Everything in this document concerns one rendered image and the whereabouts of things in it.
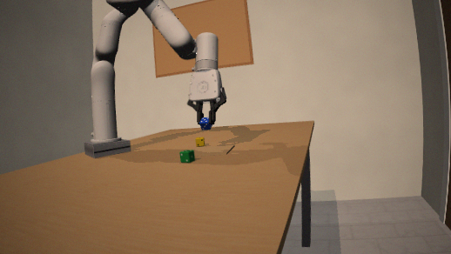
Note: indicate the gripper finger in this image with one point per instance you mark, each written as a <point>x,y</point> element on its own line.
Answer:
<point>197,107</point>
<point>214,106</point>

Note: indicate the yellow die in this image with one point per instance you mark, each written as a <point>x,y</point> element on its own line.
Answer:
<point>200,141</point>

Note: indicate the blue die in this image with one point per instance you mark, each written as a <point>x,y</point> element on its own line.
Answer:
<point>204,123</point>

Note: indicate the green die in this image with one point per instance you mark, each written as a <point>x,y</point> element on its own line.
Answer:
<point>187,156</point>

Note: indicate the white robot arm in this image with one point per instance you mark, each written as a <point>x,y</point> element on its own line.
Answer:
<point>205,49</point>

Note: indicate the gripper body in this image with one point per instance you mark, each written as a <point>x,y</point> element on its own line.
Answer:
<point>204,83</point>

